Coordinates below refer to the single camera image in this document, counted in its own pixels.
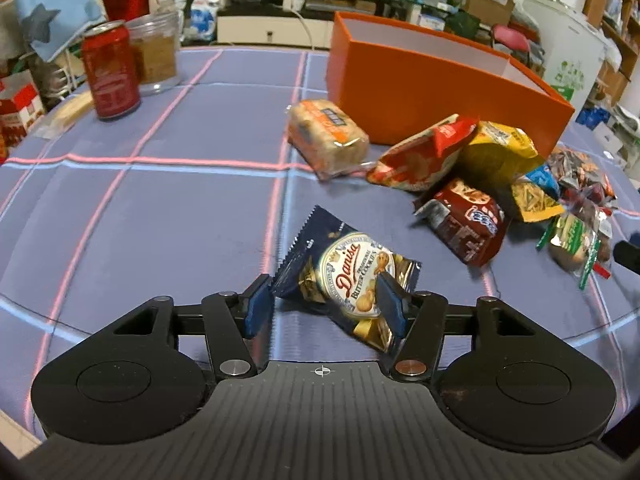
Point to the orange storage box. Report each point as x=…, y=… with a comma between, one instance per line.
x=395, y=79

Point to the brown chocolate cookie bag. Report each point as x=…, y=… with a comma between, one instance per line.
x=468, y=221

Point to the Danisa butter cookies bag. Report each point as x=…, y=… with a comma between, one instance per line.
x=332, y=268

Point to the blue snack bag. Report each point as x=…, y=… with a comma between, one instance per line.
x=542, y=176

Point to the green striped snack bag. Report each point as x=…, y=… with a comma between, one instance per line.
x=580, y=244

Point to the white tv cabinet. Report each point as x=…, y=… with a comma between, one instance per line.
x=275, y=31

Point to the blue plaid tablecloth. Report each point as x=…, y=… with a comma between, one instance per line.
x=198, y=191

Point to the red soda can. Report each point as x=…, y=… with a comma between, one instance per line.
x=111, y=70

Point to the wooden bookshelf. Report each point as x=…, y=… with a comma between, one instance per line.
x=619, y=22

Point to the flat cracker packet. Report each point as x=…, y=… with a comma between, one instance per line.
x=63, y=116

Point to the white mini fridge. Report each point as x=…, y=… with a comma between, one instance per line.
x=574, y=50

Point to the red orange snack bag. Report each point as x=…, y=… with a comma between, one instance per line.
x=417, y=163

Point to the clear glass jar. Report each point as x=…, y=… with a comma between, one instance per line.
x=155, y=41

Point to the yellow pretzel snack bag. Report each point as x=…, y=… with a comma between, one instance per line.
x=530, y=204

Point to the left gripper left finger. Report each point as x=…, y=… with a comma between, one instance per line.
x=232, y=318

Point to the mixed nuts clear bag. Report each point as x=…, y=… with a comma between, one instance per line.
x=575, y=170

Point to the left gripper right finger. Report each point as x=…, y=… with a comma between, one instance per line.
x=417, y=325

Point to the red folding chair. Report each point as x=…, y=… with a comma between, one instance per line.
x=509, y=38

